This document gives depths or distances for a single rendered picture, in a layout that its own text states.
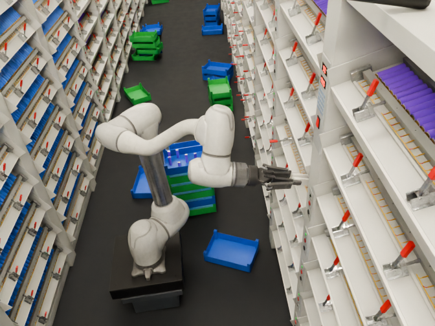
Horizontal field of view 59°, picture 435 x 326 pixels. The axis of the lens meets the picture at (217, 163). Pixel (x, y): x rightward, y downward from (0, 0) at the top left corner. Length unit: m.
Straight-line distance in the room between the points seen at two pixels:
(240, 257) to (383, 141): 1.78
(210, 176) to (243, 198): 1.53
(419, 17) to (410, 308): 0.50
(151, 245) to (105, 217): 0.96
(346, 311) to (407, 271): 0.42
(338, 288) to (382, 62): 0.66
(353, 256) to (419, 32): 0.63
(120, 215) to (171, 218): 0.89
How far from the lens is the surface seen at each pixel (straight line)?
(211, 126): 1.29
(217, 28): 5.92
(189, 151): 2.63
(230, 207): 2.79
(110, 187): 3.14
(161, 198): 2.01
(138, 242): 1.98
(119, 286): 2.14
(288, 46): 1.72
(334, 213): 1.19
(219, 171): 1.33
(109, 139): 1.68
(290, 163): 1.67
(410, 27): 0.68
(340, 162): 1.07
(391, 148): 0.81
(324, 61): 1.06
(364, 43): 1.01
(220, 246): 2.55
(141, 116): 1.76
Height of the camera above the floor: 1.98
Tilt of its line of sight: 39 degrees down
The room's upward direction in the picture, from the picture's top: 5 degrees counter-clockwise
